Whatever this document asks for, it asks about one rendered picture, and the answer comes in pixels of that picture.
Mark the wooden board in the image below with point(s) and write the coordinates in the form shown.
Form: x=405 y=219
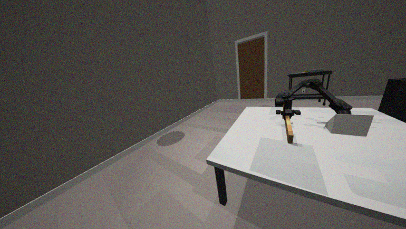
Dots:
x=289 y=131

